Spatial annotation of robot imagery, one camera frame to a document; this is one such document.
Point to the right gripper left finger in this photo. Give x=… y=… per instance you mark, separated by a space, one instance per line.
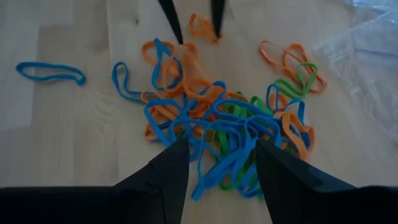
x=161 y=193

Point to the clear plastic zip bag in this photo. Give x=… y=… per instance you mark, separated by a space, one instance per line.
x=367 y=46

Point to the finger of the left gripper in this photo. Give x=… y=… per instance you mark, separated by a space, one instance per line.
x=217 y=15
x=171 y=15

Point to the blue rubber band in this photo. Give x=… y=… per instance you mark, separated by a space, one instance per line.
x=157 y=127
x=267 y=119
x=46 y=65
x=214 y=177
x=301 y=109
x=114 y=77
x=155 y=68

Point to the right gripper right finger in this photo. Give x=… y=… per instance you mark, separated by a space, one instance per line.
x=289 y=193

